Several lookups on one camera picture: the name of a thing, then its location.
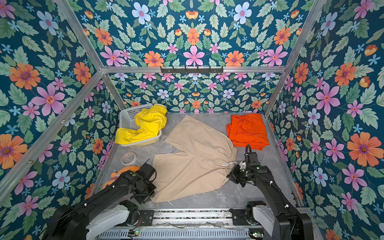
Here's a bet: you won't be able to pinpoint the orange shorts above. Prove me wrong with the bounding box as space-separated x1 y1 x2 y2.
227 114 270 151

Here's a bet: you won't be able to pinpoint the black hook rail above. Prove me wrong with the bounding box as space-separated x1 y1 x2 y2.
160 67 224 74

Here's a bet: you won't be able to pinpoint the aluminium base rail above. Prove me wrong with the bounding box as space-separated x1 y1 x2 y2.
96 208 251 240

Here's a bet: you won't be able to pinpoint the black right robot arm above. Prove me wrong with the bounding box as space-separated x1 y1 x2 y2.
227 145 315 240

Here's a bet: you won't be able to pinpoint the tape roll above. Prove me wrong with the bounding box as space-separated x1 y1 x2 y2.
121 152 137 166

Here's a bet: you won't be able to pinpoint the orange fish plush toy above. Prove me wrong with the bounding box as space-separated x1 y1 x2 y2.
102 165 141 189

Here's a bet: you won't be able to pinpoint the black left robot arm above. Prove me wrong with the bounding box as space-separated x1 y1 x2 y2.
42 163 157 240

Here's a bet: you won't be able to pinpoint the beige shorts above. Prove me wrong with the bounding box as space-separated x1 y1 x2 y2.
152 116 238 203

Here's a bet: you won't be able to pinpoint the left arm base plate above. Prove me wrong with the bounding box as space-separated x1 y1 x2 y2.
132 210 155 227

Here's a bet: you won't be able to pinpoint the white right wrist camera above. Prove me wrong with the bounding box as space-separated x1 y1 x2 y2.
239 162 247 170

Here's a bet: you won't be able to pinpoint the yellow shorts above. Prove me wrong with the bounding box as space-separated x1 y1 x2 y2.
115 104 168 145

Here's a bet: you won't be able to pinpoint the white plastic laundry basket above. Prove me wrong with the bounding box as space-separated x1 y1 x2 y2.
119 104 162 149

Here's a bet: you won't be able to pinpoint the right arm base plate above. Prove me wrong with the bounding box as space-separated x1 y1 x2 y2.
229 209 257 226

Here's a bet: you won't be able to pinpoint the aluminium frame post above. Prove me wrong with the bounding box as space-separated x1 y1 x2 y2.
56 1 126 110

